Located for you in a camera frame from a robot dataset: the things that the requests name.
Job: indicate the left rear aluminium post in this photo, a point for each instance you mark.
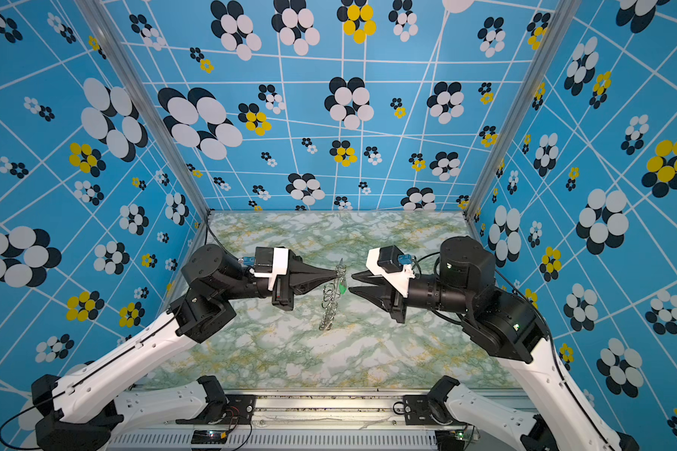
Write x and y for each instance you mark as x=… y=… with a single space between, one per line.
x=99 y=22

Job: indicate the right rear aluminium post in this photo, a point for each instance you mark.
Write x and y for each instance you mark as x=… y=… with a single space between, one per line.
x=561 y=20

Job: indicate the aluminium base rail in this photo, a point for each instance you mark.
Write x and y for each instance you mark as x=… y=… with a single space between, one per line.
x=363 y=420

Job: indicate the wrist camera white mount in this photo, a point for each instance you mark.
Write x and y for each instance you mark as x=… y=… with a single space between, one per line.
x=268 y=263
x=393 y=266

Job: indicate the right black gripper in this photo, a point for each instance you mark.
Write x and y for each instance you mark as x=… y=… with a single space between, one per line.
x=383 y=297

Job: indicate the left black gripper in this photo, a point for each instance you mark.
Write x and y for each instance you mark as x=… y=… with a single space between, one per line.
x=300 y=275

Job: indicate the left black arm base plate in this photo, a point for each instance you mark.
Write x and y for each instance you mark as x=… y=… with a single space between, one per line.
x=229 y=410

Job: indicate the aluminium post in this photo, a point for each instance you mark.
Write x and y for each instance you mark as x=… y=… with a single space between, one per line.
x=561 y=20
x=99 y=22

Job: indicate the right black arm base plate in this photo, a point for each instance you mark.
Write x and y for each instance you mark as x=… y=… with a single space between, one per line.
x=417 y=412

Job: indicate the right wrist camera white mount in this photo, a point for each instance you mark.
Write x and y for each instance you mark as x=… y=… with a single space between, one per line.
x=393 y=266

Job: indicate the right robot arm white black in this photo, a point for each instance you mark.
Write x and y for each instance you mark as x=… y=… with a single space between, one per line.
x=462 y=291

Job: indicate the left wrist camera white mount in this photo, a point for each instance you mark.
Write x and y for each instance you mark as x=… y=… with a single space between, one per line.
x=268 y=263

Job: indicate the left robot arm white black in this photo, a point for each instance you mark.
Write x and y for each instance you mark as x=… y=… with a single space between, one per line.
x=85 y=409

